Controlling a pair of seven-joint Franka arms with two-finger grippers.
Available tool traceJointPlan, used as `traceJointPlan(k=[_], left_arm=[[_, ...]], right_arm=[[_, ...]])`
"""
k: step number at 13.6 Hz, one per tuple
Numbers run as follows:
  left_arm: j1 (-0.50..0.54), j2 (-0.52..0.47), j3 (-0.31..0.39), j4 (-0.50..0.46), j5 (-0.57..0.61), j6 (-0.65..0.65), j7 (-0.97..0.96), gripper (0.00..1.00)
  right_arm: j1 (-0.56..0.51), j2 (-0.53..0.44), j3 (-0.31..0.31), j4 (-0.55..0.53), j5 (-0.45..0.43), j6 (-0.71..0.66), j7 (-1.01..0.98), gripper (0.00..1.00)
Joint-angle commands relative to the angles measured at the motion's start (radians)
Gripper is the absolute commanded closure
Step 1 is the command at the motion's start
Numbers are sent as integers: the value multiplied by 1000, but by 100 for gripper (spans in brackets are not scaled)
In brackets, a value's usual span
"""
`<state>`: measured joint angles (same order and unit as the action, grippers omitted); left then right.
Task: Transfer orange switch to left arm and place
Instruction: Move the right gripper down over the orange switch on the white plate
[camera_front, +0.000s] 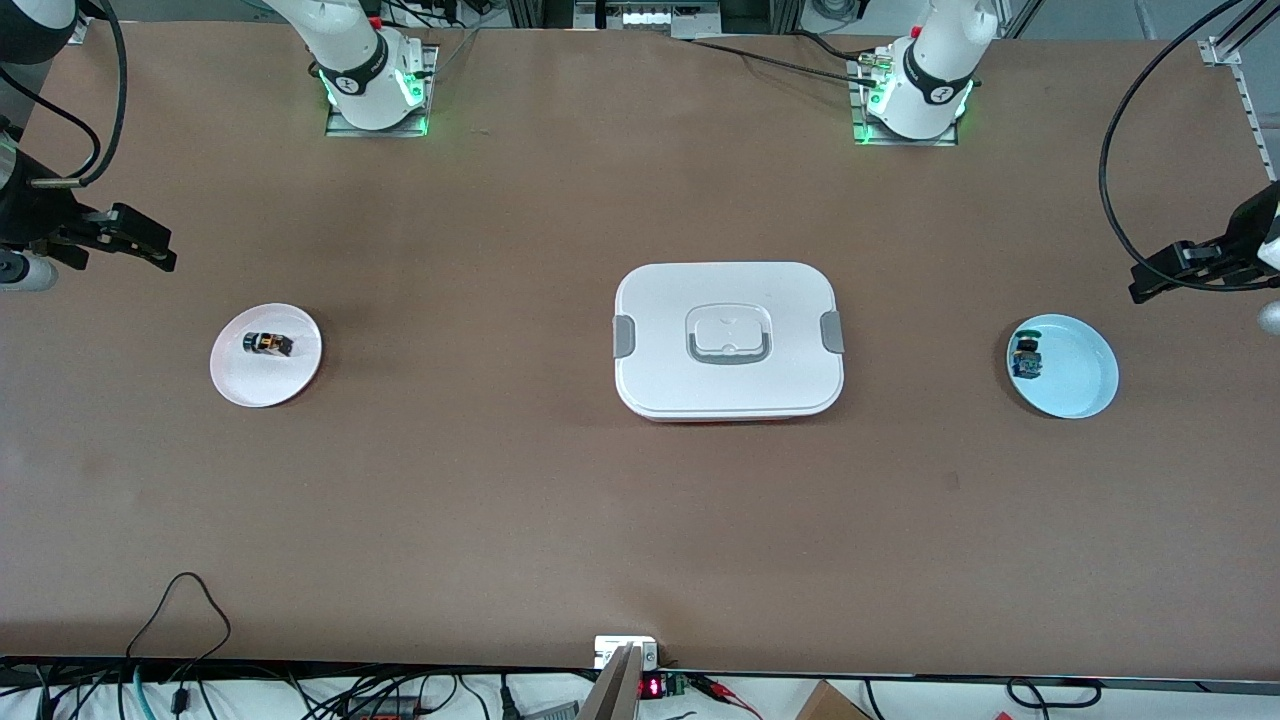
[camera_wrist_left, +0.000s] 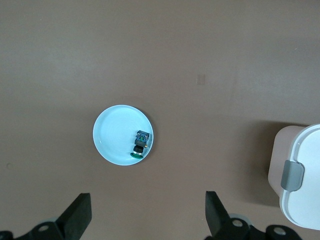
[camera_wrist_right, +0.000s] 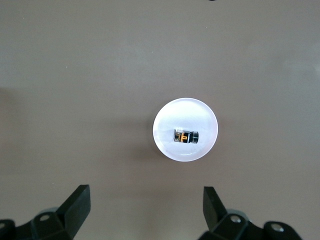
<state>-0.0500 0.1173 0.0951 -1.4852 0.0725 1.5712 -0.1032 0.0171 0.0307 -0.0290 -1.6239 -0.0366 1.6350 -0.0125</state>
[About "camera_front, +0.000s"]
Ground black looped cable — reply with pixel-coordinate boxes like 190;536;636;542
124;571;233;693

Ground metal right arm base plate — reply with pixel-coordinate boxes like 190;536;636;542
325;44;439;139

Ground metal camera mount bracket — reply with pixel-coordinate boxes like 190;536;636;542
580;635;663;720

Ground red clip leads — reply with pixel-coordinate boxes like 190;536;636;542
696;676;765;720

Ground aluminium side rail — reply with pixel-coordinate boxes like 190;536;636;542
1198;36;1280;191

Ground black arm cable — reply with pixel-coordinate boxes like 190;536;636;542
1099;0;1280;293
0;0;130;191

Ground black cable across table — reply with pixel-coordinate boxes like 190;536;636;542
688;36;883;85

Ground black power adapter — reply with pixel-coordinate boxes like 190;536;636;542
343;694;423;720

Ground black coiled cable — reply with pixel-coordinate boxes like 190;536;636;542
1004;677;1103;711

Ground brown cardboard box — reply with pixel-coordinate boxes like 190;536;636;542
794;680;874;720

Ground white lidded lunch box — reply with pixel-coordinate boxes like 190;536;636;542
613;262;846;423

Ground light blue round plate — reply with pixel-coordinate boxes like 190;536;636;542
1006;314;1120;420

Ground pale pink round plate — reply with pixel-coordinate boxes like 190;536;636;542
210;303;324;409

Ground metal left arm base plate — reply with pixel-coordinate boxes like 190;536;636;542
850;50;960;148

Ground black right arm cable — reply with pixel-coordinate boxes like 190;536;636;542
0;0;130;191

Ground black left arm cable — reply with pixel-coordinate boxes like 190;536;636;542
1099;0;1280;293

